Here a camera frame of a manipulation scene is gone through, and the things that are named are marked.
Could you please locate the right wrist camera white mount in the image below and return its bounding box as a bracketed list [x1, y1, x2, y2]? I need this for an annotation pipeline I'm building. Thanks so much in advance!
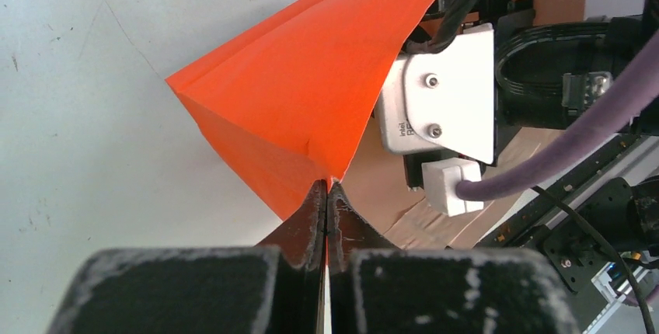
[375, 23, 496, 217]

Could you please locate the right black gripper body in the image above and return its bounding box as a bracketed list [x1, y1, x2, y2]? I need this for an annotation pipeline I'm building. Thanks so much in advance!
[401, 0, 659, 191]

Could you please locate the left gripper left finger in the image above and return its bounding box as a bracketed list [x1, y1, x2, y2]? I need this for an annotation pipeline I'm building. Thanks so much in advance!
[48, 180, 327, 333]

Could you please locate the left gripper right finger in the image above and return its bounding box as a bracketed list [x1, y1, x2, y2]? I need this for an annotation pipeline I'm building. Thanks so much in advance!
[326, 185, 579, 333]

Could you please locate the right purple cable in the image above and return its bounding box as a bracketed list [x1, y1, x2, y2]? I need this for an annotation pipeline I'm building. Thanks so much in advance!
[455, 30, 659, 203]

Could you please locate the orange paper bag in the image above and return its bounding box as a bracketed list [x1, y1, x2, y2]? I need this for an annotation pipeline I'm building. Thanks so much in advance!
[164, 0, 588, 250]

